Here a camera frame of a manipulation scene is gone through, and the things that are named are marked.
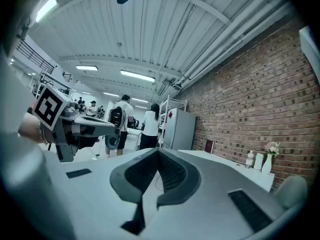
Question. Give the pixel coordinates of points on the light grey chair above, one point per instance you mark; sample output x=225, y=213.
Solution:
x=291, y=191

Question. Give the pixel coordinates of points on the white wooden cabinet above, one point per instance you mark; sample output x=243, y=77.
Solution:
x=225, y=166

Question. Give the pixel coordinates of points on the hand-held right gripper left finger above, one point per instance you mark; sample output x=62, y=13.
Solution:
x=100, y=196

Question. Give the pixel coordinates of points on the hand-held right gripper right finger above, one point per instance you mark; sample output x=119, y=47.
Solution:
x=212, y=209

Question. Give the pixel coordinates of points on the white ceiling pipes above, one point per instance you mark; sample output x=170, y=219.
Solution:
x=225, y=46

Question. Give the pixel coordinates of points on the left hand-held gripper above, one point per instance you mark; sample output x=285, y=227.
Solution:
x=50, y=106

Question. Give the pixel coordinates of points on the red sticker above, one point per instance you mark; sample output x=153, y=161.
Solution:
x=170, y=115

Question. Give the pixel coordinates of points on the white refrigerator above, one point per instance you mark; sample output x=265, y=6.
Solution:
x=180, y=129

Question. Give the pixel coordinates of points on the white cup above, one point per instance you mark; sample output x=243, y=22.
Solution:
x=258, y=162

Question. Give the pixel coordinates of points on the clear plastic bottle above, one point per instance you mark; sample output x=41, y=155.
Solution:
x=249, y=160

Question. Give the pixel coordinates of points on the black metal railing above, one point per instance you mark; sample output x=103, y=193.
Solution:
x=35, y=56

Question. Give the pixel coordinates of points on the white vase with flowers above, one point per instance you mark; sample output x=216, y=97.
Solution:
x=268, y=162

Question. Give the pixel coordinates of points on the long ceiling light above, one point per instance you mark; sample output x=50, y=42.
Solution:
x=47, y=8
x=86, y=67
x=137, y=76

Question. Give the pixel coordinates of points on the dark red book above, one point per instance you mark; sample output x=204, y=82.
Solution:
x=209, y=146

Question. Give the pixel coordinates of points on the black backpack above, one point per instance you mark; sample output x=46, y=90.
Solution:
x=116, y=116

